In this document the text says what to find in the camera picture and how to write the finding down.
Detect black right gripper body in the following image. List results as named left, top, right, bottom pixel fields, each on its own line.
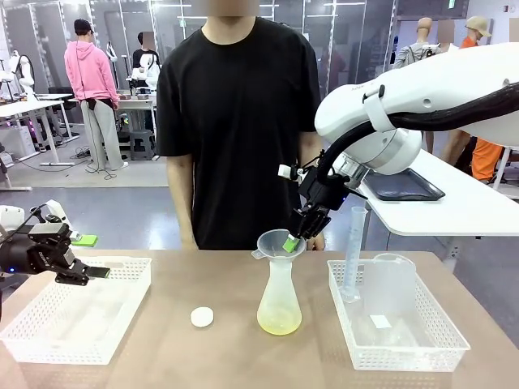
left=298, top=165, right=350, bottom=212

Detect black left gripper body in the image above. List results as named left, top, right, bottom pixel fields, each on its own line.
left=0, top=233, right=76, bottom=277

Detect translucent plastic funnel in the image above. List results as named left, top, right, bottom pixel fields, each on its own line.
left=251, top=229, right=307, bottom=263

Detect translucent plastic graduated cylinder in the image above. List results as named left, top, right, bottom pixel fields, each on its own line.
left=339, top=206, right=368, bottom=305

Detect translucent plastic conical flask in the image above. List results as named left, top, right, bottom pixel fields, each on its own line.
left=256, top=255, right=303, bottom=336

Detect clear plastic beaker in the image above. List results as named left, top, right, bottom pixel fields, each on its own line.
left=362, top=252, right=419, bottom=327

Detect white round flask cap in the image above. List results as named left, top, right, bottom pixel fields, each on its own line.
left=190, top=306, right=215, bottom=328

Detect white perforated basket with label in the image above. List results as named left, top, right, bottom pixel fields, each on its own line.
left=327, top=259, right=471, bottom=373

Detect person's left forearm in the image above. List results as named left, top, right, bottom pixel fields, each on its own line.
left=298, top=130, right=326, bottom=171

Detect person's right forearm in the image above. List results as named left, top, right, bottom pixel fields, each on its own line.
left=165, top=155, right=199, bottom=244

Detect white perforated plastic basket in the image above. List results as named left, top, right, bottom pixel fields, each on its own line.
left=0, top=257, right=153, bottom=365

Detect black flat tray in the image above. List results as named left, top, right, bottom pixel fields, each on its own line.
left=358, top=167, right=446, bottom=203

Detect person in black t-shirt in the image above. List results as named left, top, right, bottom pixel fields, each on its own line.
left=156, top=0, right=326, bottom=251

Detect grey plastic step stool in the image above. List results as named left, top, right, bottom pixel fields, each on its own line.
left=128, top=130, right=157, bottom=162

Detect white background desk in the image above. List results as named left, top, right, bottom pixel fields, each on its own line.
left=0, top=93, right=80, bottom=168

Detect white desk with boxes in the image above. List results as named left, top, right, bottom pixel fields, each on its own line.
left=68, top=93, right=159, bottom=161

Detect mannequin in grey shirt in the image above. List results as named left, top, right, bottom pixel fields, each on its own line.
left=392, top=16, right=442, bottom=69

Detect person in pink hoodie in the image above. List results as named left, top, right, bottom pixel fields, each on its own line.
left=64, top=18, right=129, bottom=173

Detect mannequin with orange trousers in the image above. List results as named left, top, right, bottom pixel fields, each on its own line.
left=472, top=137, right=505, bottom=184

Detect background person with dark hair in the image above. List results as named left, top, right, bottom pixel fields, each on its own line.
left=131, top=31, right=161, bottom=92

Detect figure in blue floral dress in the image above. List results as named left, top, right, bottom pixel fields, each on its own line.
left=437, top=19, right=458, bottom=52

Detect mannequin in orange with cap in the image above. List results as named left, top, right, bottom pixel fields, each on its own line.
left=440, top=15, right=494, bottom=163

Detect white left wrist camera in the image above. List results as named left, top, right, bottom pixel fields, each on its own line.
left=39, top=199, right=73, bottom=233

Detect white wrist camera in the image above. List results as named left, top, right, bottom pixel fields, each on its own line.
left=39, top=199, right=73, bottom=233
left=277, top=163, right=307, bottom=182

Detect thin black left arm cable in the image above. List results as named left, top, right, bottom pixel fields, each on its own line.
left=0, top=204, right=46, bottom=244

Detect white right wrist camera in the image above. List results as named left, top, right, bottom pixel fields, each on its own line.
left=277, top=163, right=307, bottom=182

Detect black floor cables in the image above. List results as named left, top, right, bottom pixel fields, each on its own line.
left=75, top=144, right=124, bottom=182

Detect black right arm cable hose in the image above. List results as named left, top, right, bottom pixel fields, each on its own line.
left=317, top=80, right=519, bottom=195

